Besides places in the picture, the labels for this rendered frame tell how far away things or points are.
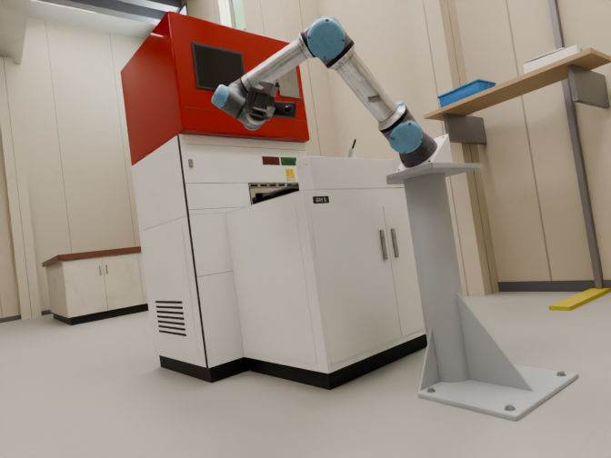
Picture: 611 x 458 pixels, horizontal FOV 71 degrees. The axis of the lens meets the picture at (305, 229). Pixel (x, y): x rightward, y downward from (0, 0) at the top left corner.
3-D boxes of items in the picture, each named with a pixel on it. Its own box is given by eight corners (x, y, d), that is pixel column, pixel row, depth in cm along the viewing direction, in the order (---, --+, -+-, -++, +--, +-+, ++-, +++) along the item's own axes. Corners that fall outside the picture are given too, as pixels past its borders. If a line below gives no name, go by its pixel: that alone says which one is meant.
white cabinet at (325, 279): (245, 373, 216) (225, 213, 220) (371, 329, 279) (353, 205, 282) (333, 395, 168) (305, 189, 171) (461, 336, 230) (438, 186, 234)
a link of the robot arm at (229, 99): (215, 97, 157) (241, 114, 159) (207, 104, 147) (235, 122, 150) (225, 78, 153) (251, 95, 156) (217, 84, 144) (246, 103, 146)
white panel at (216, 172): (186, 215, 209) (176, 134, 211) (311, 207, 262) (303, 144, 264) (189, 214, 207) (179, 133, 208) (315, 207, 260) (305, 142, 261)
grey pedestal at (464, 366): (578, 377, 151) (542, 150, 155) (516, 422, 125) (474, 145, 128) (454, 359, 192) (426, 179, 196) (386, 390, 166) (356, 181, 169)
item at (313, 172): (299, 193, 184) (295, 161, 184) (381, 191, 219) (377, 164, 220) (314, 189, 176) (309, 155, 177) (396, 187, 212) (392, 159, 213)
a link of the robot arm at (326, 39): (423, 128, 159) (327, 6, 141) (432, 141, 146) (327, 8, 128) (396, 149, 164) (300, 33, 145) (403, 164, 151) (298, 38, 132)
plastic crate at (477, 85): (498, 97, 316) (496, 82, 317) (481, 94, 302) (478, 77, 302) (456, 113, 344) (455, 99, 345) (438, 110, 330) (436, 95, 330)
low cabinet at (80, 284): (235, 293, 685) (228, 236, 688) (65, 327, 540) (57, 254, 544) (189, 293, 840) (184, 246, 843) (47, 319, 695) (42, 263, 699)
